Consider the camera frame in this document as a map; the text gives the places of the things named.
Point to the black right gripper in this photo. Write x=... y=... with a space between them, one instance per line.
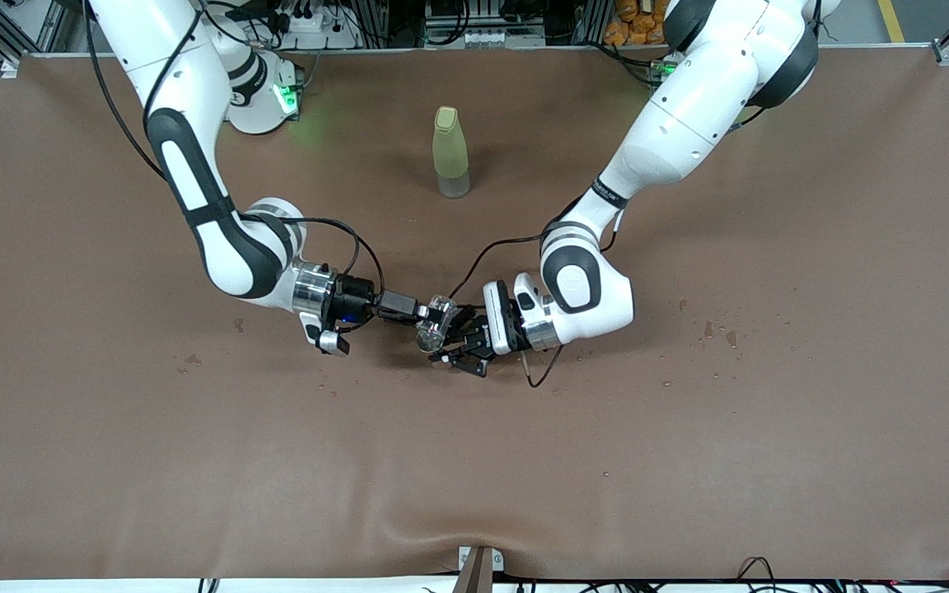
x=353 y=291

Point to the brown table mat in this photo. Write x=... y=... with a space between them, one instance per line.
x=474 y=453

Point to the grey control box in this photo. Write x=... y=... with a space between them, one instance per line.
x=483 y=37

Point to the orange packaged snacks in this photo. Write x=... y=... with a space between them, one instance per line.
x=631 y=29

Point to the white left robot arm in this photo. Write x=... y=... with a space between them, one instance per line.
x=689 y=99

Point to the white table edge bracket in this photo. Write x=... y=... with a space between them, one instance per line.
x=497 y=562

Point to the small metal shaker cup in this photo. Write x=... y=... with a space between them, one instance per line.
x=427 y=342

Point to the brown slanted bar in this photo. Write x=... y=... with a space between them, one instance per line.
x=474 y=576

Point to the yellow-green frosted bottle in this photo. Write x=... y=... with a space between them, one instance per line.
x=450 y=156

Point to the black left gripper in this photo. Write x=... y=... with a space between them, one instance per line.
x=475 y=331

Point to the clear glass measuring cup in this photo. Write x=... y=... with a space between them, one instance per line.
x=439 y=317

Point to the white power strip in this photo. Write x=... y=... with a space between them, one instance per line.
x=310 y=23

